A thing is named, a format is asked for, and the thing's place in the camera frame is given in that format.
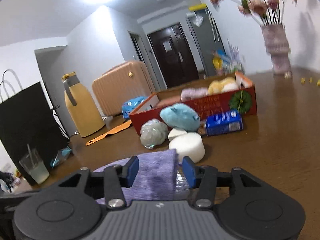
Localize white round sponge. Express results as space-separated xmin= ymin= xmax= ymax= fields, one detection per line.
xmin=169 ymin=132 xmax=205 ymax=165

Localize purple microfibre cloth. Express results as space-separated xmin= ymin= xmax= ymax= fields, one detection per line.
xmin=92 ymin=148 xmax=180 ymax=205

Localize white wedge sponge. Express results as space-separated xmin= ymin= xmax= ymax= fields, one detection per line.
xmin=168 ymin=127 xmax=187 ymax=142

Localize pale green bath pouf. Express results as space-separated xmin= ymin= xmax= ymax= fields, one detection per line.
xmin=140 ymin=119 xmax=169 ymax=149

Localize blue tissue packet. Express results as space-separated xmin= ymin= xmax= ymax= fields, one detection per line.
xmin=197 ymin=110 xmax=243 ymax=136

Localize light blue plush toy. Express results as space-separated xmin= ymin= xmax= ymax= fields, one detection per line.
xmin=159 ymin=103 xmax=201 ymax=132

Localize lilac towel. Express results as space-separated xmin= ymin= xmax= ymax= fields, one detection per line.
xmin=181 ymin=87 xmax=208 ymax=102

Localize white and yellow alpaca plush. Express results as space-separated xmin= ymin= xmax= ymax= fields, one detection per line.
xmin=208 ymin=77 xmax=240 ymax=95

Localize pink layered sponge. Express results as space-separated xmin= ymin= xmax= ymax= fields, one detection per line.
xmin=155 ymin=97 xmax=181 ymax=108

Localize glass with straw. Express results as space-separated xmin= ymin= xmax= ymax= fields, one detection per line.
xmin=19 ymin=144 xmax=49 ymax=185

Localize orange plastic shoehorn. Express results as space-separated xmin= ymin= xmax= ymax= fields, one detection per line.
xmin=86 ymin=120 xmax=132 ymax=146

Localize teal wrapper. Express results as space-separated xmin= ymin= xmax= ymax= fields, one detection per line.
xmin=50 ymin=146 xmax=72 ymax=168

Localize blue tissue pack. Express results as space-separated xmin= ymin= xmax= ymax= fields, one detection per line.
xmin=121 ymin=96 xmax=146 ymax=119

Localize yellow thermos jug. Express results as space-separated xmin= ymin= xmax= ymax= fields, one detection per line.
xmin=61 ymin=72 xmax=105 ymax=138

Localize black paper bag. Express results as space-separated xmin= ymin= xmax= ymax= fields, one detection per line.
xmin=1 ymin=82 xmax=69 ymax=186

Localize red cardboard box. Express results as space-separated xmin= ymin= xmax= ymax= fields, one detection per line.
xmin=129 ymin=72 xmax=257 ymax=134

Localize peach ribbed suitcase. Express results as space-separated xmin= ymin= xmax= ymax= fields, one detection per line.
xmin=92 ymin=60 xmax=156 ymax=116

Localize dark brown door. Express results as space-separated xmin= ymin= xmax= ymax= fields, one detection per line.
xmin=148 ymin=23 xmax=199 ymax=88

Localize fallen petal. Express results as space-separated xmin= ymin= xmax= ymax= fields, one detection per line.
xmin=284 ymin=72 xmax=292 ymax=79

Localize grey refrigerator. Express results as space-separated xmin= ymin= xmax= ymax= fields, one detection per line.
xmin=186 ymin=9 xmax=225 ymax=76

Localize yellow flower crumbs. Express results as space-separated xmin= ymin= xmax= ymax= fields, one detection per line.
xmin=300 ymin=77 xmax=320 ymax=87

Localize pink ceramic vase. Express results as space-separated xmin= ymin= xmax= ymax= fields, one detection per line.
xmin=261 ymin=24 xmax=291 ymax=75

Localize yellow box on fridge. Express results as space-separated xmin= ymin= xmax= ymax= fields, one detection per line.
xmin=189 ymin=3 xmax=207 ymax=11

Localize dried pink roses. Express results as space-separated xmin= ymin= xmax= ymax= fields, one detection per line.
xmin=209 ymin=0 xmax=298 ymax=27

